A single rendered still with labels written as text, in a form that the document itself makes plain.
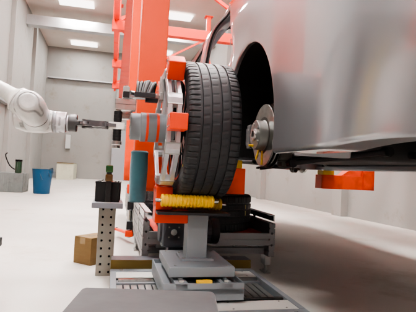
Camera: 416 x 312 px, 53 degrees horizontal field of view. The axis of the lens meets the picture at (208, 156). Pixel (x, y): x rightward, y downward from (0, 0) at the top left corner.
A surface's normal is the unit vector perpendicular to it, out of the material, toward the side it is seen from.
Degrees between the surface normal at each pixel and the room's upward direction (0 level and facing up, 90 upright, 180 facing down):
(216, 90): 63
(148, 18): 90
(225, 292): 90
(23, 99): 83
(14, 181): 90
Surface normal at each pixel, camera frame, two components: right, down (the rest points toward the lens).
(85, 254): -0.51, -0.06
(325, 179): 0.22, -0.03
